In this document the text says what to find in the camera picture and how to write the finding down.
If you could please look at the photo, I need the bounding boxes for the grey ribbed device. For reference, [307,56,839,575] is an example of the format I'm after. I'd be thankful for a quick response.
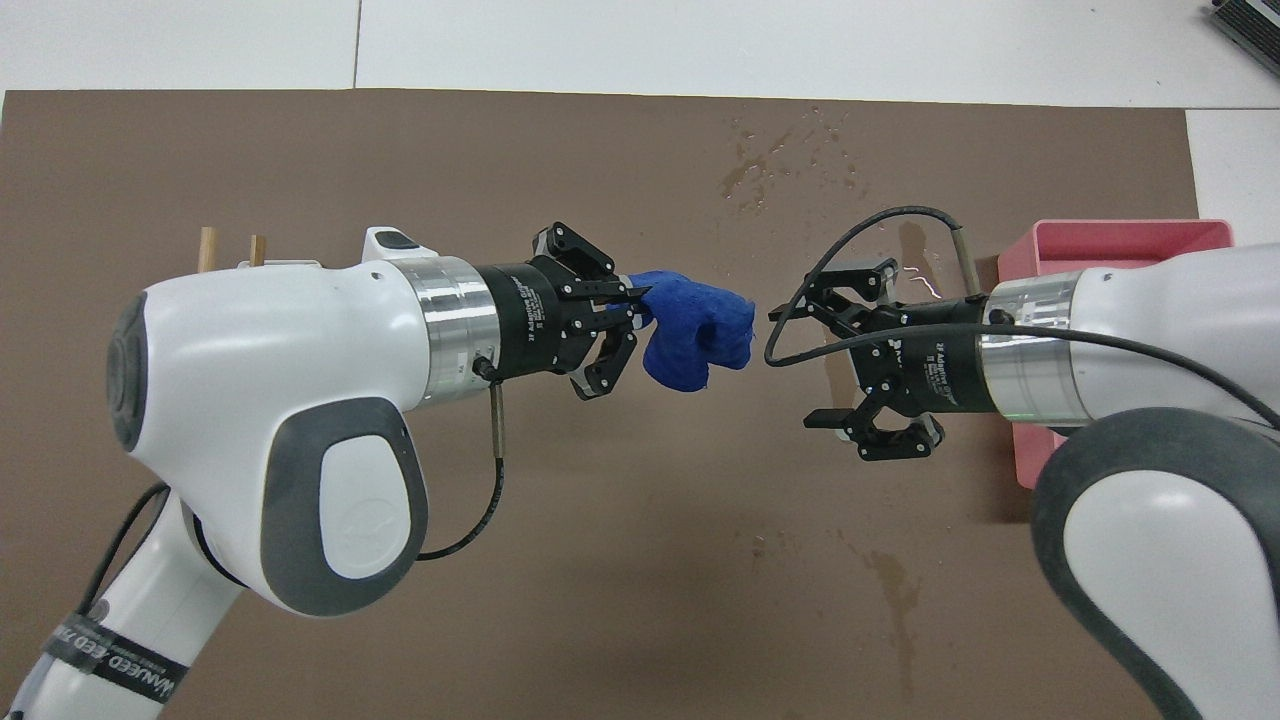
[1204,0,1280,67]

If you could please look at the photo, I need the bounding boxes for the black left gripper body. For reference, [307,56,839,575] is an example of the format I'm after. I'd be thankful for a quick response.
[476,256,611,383]

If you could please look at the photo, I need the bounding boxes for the scattered water droplets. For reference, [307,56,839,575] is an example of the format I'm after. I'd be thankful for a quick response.
[716,104,863,217]

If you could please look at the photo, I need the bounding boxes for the pink plastic bin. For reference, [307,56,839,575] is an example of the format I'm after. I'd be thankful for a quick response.
[997,218,1237,491]

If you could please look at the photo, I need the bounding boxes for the blue towel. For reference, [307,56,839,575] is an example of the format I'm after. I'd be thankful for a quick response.
[634,267,757,394]

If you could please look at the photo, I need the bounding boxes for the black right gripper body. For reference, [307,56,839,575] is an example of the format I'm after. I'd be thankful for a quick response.
[868,297,1002,414]

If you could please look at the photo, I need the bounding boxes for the brown table mat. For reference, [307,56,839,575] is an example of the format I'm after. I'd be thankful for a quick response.
[0,88,1259,720]

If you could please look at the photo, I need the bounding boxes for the small water puddle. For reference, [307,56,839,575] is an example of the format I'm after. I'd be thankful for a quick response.
[897,221,944,302]

